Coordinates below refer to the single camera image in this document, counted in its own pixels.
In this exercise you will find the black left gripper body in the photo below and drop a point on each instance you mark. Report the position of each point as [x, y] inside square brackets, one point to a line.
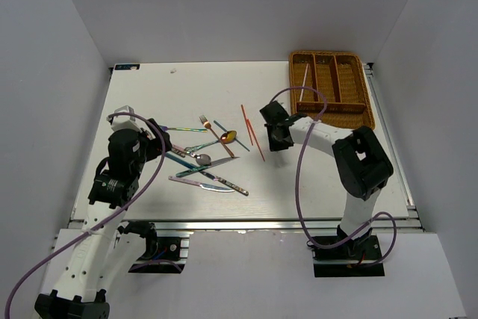
[154, 146]

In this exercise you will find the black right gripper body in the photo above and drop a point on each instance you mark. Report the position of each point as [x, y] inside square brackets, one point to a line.
[273, 143]

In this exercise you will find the iridescent rainbow fork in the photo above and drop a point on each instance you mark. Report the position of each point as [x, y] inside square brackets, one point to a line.
[199, 130]

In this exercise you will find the orange chopstick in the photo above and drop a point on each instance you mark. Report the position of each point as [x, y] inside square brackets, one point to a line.
[246, 120]
[255, 141]

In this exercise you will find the teal chopstick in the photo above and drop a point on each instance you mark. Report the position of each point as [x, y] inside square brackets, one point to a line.
[235, 140]

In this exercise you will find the silver spoon patterned handle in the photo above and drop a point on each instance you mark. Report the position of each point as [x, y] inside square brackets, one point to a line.
[201, 159]

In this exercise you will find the gold bowl iridescent spoon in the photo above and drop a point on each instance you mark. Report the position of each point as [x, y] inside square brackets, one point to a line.
[227, 138]

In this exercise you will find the rose gold fork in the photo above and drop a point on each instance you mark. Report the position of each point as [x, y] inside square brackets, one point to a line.
[208, 126]

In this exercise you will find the white chopstick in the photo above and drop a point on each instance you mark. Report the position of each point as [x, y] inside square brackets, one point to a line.
[304, 82]

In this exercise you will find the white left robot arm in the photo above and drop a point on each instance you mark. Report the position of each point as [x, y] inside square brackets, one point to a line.
[109, 246]

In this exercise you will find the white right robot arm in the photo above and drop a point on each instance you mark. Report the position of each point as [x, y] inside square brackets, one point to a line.
[362, 164]

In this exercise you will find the woven wicker cutlery tray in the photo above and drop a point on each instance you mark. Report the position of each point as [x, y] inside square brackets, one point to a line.
[337, 85]

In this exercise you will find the blue label sticker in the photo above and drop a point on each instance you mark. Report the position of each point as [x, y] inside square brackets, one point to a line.
[126, 67]

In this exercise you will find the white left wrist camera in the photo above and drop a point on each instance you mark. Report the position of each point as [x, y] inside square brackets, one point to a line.
[126, 121]

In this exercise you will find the serrated knife teal handle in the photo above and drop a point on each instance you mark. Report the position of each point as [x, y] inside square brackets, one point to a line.
[200, 168]

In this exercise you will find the pink handled table knife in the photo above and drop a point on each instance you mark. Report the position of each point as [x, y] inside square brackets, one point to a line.
[201, 185]

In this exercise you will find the patterned handle table knife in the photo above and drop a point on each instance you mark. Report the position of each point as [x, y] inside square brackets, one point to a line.
[226, 183]

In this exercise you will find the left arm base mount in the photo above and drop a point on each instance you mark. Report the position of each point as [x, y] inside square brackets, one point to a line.
[161, 254]

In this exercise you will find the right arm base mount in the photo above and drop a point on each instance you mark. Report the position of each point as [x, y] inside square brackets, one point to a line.
[340, 263]

